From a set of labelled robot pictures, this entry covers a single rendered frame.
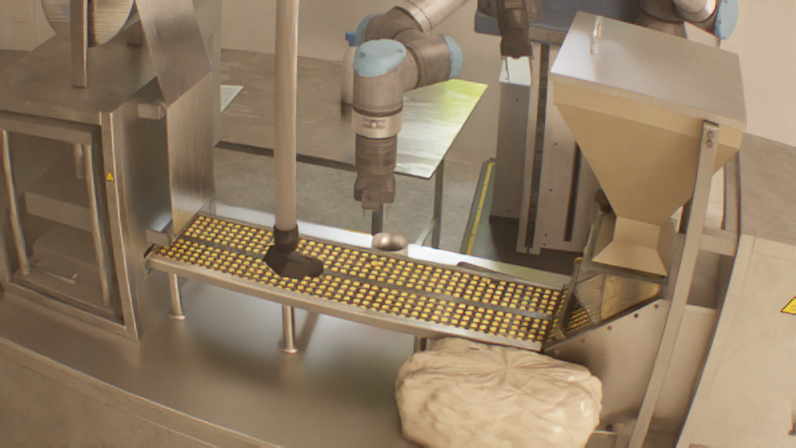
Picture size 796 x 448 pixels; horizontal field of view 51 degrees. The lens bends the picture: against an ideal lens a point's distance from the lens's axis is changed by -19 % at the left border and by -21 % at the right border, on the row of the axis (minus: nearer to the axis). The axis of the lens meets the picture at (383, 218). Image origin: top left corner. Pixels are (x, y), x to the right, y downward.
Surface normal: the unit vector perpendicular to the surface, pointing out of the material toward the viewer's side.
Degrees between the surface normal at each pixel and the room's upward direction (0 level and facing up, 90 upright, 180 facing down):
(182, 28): 71
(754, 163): 0
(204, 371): 0
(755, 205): 0
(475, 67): 90
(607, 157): 114
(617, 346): 90
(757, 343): 90
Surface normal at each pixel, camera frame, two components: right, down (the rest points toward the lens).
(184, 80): 0.90, -0.09
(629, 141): -0.31, 0.79
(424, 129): 0.03, -0.85
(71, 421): -0.33, 0.48
